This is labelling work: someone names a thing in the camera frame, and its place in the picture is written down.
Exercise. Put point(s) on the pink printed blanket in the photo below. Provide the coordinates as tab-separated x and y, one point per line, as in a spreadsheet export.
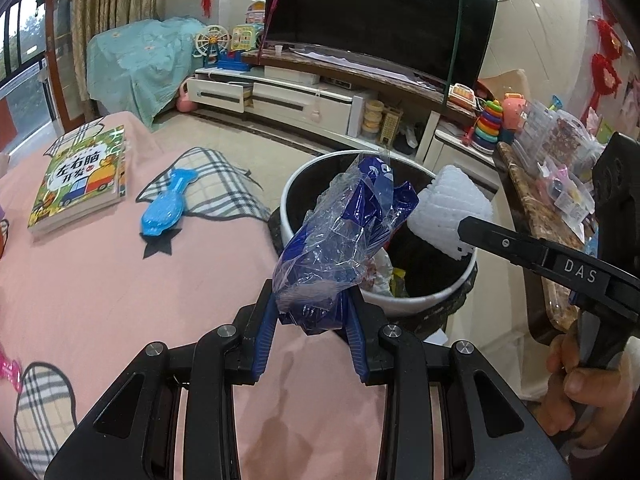
125	285

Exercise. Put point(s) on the cardboard box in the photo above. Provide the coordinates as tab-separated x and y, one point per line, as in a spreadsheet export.
505	85

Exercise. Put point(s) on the teal covered furniture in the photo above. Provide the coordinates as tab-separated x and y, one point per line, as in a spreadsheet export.
140	65

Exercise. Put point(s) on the green children's book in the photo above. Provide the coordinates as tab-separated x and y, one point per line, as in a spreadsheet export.
80	175

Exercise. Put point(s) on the blue toy base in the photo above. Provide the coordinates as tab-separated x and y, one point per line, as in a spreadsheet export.
234	62

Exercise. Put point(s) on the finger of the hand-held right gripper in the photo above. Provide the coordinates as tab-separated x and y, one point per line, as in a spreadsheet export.
505	244

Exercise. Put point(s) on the white bin with black bag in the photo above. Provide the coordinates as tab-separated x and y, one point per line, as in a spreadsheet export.
430	300

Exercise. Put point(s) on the glass balcony door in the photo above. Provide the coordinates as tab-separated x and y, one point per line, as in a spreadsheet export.
25	70

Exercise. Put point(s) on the red knot wall decoration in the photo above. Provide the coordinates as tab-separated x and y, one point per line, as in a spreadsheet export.
605	65

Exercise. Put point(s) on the white foam fruit net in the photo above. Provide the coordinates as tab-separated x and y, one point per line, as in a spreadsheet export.
445	205

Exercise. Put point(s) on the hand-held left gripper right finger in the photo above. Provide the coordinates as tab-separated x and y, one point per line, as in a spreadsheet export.
357	347

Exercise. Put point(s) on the blue clear plastic wrapper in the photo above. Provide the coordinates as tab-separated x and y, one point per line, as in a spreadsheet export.
330	255

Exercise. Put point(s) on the pink plastic clip toy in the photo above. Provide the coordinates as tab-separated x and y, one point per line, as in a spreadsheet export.
10	367

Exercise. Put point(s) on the blue fish-shaped plastic toy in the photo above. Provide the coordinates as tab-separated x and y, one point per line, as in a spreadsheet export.
162	210

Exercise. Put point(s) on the white TV cabinet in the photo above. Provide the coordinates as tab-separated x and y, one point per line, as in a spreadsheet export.
290	100

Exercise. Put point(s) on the person's right forearm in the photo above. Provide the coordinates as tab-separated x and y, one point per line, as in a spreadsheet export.
610	460

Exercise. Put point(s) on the stack of yellow containers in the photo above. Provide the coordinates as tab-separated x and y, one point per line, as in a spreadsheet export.
373	120

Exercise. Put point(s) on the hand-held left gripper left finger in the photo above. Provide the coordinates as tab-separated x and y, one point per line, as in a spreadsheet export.
263	340

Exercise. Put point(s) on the clear plastic packets pile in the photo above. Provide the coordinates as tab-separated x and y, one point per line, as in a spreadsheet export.
560	135

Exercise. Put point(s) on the black television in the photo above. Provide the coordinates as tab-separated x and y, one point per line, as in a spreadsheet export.
375	10

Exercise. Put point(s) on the person's right hand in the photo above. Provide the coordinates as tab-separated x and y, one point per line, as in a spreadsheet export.
585	400

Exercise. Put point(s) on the orange toy phone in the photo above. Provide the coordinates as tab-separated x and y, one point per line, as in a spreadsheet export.
461	96

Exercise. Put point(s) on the pink toy pot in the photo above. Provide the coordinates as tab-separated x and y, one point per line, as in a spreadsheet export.
515	117

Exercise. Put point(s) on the pastel dome toy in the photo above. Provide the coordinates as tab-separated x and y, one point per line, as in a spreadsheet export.
256	10

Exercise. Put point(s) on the pink round toy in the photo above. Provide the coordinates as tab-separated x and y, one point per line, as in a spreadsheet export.
186	97

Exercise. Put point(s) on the white ferris wheel toy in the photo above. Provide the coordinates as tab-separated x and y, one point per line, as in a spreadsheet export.
212	45

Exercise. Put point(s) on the beige patterned curtain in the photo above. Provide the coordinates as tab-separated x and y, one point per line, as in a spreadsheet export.
115	0

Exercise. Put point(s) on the marble side table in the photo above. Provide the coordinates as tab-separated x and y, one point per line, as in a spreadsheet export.
535	210

